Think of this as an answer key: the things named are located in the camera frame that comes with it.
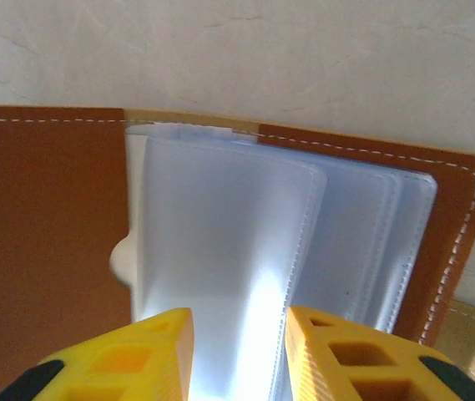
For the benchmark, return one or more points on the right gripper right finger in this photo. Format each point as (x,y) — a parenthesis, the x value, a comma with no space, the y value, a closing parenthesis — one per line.
(345,359)

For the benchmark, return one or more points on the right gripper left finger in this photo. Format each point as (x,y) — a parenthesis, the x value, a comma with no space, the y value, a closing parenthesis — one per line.
(137,363)

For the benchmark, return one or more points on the brown leather card holder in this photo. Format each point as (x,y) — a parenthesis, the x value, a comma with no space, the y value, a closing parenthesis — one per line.
(45,209)

